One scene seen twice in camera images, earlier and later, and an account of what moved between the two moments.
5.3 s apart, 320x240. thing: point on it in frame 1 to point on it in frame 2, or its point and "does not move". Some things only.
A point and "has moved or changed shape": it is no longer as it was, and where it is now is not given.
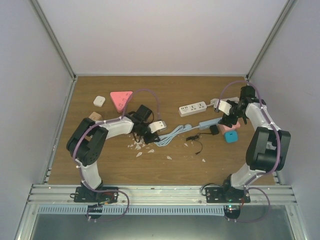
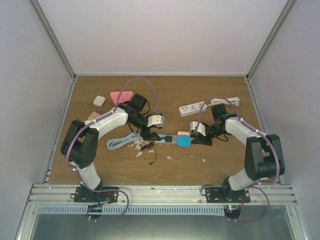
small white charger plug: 99,101 does not move
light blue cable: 166,138 to 112,143
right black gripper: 226,121 to 201,140
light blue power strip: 205,125 has moved or changed shape
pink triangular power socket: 120,98 does not move
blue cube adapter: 231,136 to 184,140
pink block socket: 223,128 has moved or changed shape
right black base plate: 218,195 does not move
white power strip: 192,109 does not move
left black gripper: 149,139 does not move
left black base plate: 90,196 does not move
